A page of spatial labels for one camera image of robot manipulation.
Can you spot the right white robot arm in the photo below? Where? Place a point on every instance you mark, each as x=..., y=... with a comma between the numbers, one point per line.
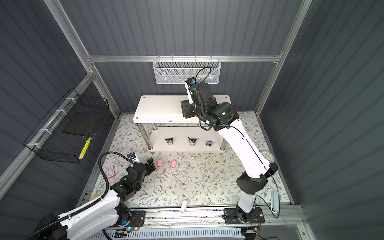
x=223, y=119

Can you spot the black wire wall basket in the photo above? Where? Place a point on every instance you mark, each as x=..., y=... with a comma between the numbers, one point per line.
x=63, y=136

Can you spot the yellow marker in basket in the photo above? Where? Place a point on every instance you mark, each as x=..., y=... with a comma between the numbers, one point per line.
x=85, y=148

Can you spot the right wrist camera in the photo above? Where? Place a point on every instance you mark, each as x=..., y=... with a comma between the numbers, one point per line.
x=188, y=83

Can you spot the white round clock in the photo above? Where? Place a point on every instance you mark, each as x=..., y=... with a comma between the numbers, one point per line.
x=268, y=156

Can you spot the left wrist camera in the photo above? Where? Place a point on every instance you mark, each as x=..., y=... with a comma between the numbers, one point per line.
x=133, y=157

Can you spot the tubes in white basket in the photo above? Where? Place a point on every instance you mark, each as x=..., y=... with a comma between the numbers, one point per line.
x=210, y=79

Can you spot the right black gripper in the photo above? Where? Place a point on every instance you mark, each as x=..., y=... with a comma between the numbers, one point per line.
x=185, y=106

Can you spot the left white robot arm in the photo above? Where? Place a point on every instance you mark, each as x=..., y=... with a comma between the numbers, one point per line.
x=98, y=214

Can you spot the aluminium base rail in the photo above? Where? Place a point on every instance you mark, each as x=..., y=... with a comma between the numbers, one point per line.
x=209, y=223

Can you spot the light blue remote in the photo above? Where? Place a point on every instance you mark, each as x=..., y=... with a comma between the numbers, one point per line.
x=275, y=203

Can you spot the white wire wall basket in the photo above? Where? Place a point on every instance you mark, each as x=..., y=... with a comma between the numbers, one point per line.
x=166, y=73

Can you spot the black purple figurine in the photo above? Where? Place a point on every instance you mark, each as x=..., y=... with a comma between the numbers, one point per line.
x=170, y=141
x=192, y=141

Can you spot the red white card pack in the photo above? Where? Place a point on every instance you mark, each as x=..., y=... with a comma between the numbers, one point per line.
x=111, y=173

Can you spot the pink pig toy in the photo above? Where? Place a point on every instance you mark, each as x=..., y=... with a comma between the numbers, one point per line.
x=159, y=163
x=174, y=164

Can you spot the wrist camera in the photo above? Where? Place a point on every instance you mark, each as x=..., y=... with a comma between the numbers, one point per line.
x=188, y=83
x=133, y=157

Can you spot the white two-tier shelf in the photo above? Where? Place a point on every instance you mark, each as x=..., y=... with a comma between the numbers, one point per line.
x=160, y=117

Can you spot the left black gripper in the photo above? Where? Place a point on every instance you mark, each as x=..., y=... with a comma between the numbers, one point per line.
x=150, y=164

